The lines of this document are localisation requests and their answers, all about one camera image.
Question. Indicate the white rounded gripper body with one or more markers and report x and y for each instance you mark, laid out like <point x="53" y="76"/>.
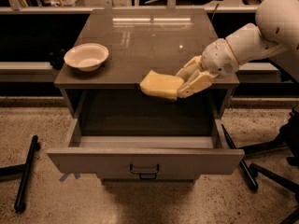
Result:
<point x="218" y="59"/>

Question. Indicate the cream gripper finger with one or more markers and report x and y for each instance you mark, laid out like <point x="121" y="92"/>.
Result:
<point x="197" y="82"/>
<point x="193" y="65"/>

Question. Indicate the yellow wavy sponge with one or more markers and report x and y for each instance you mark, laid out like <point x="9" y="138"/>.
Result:
<point x="160" y="85"/>

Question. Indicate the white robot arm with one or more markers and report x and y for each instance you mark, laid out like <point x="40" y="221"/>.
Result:
<point x="274" y="35"/>

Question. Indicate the grey drawer cabinet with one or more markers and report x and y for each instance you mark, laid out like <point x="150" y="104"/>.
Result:
<point x="139" y="41"/>

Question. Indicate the open top drawer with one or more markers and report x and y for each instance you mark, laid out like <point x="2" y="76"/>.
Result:
<point x="113" y="129"/>

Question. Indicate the black stand legs right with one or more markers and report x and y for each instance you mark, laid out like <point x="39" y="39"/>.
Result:
<point x="270" y="138"/>

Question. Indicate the white ceramic bowl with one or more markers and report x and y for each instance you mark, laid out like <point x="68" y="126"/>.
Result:
<point x="86" y="57"/>

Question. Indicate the small black object behind bowl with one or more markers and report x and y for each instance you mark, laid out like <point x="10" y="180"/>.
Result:
<point x="57" y="59"/>

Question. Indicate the black stand leg left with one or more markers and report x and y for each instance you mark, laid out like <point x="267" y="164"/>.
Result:
<point x="23" y="171"/>

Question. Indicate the black metal drawer handle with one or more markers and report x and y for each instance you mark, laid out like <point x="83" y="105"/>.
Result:
<point x="145" y="173"/>

